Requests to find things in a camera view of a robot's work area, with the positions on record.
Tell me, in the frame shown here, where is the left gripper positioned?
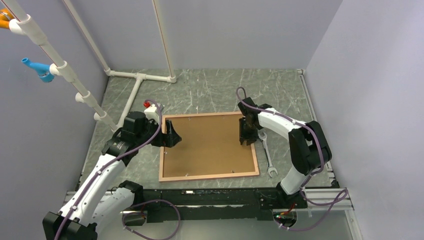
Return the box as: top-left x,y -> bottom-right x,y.
136,117 -> 181,148

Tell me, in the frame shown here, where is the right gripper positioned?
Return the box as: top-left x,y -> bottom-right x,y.
239,117 -> 259,145

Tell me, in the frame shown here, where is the brown backing board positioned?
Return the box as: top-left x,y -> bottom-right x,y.
162,114 -> 257,179

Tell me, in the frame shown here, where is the wooden picture frame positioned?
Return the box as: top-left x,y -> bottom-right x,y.
158,111 -> 261,183

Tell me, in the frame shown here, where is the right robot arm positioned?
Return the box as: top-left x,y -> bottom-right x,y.
237,97 -> 332,208

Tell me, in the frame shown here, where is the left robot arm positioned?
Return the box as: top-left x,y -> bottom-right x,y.
42,100 -> 182,240

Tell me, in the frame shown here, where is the silver wrench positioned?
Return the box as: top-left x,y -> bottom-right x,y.
258,130 -> 278,178

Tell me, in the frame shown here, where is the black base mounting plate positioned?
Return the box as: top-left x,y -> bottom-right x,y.
126,187 -> 308,223

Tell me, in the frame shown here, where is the blue pipe fitting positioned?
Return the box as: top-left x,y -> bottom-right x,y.
21,57 -> 55,83

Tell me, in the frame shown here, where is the white PVC pipe stand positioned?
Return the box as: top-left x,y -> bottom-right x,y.
2,0 -> 177,132

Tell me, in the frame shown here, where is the orange pipe fitting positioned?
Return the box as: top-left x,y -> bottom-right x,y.
0,8 -> 14,30

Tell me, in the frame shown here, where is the aluminium rail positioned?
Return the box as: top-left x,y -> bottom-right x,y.
52,188 -> 364,240

